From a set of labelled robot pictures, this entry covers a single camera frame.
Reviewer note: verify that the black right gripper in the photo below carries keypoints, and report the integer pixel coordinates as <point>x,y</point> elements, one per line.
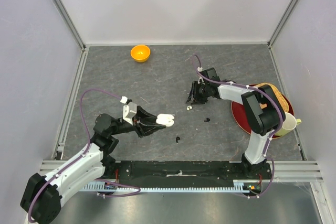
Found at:
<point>193,97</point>

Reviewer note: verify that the pale yellow cup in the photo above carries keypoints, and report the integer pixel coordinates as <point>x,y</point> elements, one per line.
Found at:
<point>289,124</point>

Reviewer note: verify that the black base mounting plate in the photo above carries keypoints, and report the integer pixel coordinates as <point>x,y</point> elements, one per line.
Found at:
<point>135,173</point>

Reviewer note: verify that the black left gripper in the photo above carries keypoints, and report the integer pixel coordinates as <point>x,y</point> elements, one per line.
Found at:
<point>144,123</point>

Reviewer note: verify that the orange plastic bowl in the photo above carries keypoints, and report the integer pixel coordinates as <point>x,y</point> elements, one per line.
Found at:
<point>140,53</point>

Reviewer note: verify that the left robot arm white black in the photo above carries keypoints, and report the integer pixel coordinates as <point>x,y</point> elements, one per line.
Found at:
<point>45,195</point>

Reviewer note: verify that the red lacquer round tray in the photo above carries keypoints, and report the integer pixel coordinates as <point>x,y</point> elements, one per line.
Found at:
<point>240,116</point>

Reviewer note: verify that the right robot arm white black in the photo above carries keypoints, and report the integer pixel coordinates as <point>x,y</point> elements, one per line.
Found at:
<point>263,111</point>

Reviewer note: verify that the white earbud charging case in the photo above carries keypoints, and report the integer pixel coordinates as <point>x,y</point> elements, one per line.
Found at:
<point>165,119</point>

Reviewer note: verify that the slotted cable duct rail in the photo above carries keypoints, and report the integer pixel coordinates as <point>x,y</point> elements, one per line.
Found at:
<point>218,186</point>

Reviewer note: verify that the woven bamboo tray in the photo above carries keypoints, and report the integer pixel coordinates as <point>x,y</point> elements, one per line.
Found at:
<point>282,100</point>

